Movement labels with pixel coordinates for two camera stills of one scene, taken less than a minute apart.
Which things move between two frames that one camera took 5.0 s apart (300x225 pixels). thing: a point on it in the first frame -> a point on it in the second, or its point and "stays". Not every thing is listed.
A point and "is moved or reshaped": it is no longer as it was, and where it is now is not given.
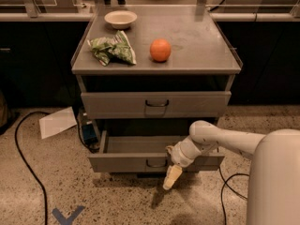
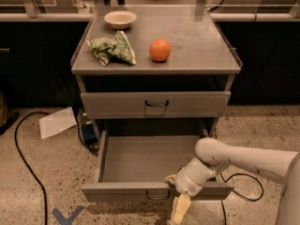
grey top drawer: (156, 104) stays
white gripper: (180, 154) -> (187, 184)
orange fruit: (160, 50) stays
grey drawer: (146, 154) is moved or reshaped
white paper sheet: (56, 122) stays
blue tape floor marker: (61, 217) stays
